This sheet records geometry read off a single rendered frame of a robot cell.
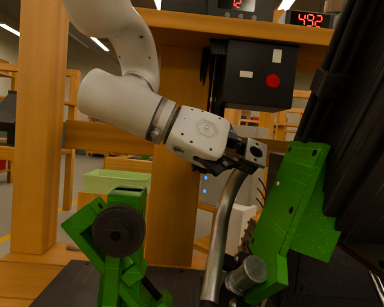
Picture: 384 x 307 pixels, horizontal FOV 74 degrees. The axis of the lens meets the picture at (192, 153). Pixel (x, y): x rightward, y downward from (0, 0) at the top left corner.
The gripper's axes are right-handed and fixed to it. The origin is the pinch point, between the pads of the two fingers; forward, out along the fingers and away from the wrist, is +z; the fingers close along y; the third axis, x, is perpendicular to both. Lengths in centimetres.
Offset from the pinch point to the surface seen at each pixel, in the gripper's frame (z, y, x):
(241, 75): -5.3, 22.4, -2.0
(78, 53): -506, 806, 656
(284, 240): 5.9, -15.3, -3.4
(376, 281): 20.5, -16.0, -3.6
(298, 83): 346, 920, 445
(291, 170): 5.6, -4.1, -5.5
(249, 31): -7.7, 28.0, -9.3
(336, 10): 14, 53, -15
